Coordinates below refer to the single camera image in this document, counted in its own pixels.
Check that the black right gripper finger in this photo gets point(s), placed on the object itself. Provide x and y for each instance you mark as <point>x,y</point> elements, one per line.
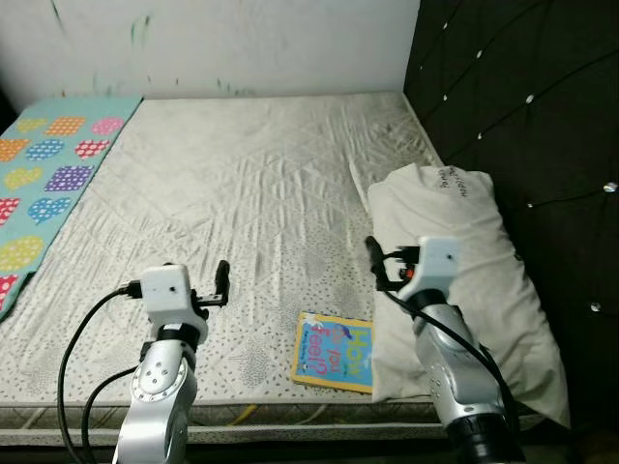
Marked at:
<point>373,257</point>

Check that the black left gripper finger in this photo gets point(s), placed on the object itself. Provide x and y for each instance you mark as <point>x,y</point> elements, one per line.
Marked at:
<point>222,280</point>

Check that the white pillow with black lettering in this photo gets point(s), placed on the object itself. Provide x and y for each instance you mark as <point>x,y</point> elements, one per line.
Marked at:
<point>484,251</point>

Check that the yellow-edged blue children's book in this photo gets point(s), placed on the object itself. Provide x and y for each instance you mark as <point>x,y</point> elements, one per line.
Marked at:
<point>334,353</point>

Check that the white patterned mattress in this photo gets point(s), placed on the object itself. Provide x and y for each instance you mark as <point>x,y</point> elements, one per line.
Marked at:
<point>242,193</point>

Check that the teal blanket with coloured hearts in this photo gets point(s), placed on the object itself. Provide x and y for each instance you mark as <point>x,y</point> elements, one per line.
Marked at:
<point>68,179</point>

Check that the dark tufted headboard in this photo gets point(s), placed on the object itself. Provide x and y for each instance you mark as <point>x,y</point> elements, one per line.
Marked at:
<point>522,87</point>

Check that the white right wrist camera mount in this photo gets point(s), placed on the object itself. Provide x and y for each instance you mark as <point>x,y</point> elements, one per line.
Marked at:
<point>435,269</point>

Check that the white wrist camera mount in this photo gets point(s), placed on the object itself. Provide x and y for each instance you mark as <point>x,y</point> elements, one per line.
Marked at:
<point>169,295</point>
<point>435,269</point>

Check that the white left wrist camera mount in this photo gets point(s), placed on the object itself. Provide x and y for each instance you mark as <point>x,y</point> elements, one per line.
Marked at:
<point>169,295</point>

